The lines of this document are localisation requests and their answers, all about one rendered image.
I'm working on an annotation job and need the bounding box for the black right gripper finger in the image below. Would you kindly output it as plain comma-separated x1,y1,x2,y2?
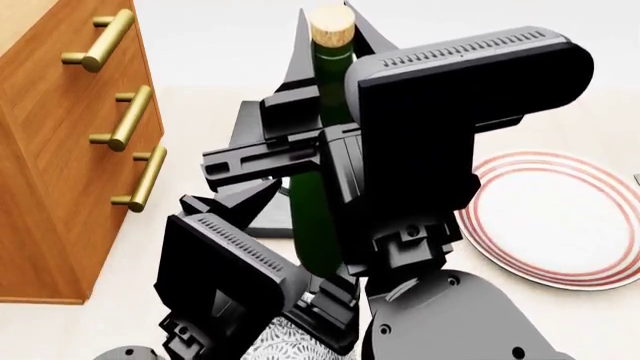
343,0,402,58
258,7,322,143

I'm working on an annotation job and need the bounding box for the white plate with red rings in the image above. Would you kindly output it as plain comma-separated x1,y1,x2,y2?
456,150,640,291

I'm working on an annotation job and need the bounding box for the green wine bottle with cork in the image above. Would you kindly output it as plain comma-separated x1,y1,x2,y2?
288,6,358,279

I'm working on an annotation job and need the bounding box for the brown wooden cabinet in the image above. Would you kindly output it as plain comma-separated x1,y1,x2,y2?
0,0,167,306

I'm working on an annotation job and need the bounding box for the brass cabinet handle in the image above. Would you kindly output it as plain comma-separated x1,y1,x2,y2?
60,8,137,74
88,84,154,153
110,144,168,214

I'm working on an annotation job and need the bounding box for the grey patterned dish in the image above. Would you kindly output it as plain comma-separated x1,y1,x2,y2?
239,313,332,360

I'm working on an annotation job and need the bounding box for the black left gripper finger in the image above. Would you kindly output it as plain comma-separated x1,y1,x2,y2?
178,193,225,223
214,177,282,231

